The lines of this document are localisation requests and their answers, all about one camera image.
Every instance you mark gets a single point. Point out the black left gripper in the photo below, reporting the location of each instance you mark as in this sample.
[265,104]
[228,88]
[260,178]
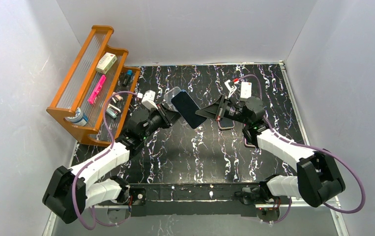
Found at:
[168,115]

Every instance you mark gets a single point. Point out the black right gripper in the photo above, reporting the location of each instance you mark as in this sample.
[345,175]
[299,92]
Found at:
[220,108]

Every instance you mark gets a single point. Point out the blue phone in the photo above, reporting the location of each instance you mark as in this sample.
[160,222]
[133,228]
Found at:
[187,107]

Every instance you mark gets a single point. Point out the clear phone case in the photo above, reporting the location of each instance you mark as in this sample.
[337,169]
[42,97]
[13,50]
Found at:
[168,96]

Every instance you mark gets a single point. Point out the black phone cream case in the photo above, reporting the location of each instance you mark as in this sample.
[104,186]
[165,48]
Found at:
[226,124]

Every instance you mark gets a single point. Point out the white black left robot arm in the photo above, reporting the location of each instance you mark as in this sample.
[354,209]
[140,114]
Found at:
[72,190]

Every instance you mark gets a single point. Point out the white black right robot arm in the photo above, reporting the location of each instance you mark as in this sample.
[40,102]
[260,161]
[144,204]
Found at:
[317,178]

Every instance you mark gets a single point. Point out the black phone pink case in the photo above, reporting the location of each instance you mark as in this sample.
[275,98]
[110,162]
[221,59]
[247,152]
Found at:
[248,144]

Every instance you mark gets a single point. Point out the white box red labels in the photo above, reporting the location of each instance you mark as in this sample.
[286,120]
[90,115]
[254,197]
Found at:
[245,91]

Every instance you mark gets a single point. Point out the blue capped black marker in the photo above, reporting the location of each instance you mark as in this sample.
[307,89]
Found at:
[127,78]

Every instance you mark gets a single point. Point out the orange wooden shelf rack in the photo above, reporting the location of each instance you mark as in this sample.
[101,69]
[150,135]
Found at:
[79,83]

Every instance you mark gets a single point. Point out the pink highlighter pen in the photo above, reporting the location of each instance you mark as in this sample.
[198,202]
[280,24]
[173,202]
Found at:
[92,98]

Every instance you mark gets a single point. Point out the white red box on shelf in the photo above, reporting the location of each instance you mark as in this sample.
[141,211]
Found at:
[105,63]

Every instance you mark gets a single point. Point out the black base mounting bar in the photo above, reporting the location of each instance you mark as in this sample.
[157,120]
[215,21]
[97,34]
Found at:
[243,199]

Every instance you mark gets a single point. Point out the blue white round container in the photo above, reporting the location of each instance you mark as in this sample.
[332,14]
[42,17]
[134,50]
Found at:
[79,119]

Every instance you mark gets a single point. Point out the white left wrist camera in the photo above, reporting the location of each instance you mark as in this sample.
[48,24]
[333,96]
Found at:
[147,99]

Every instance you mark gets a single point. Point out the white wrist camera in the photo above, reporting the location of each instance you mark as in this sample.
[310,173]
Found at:
[231,85]
[147,99]

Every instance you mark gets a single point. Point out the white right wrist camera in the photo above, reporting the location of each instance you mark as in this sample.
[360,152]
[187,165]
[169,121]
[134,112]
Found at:
[231,85]

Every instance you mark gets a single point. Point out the aluminium rail along wall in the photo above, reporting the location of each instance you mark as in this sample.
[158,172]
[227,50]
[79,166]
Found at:
[337,217]

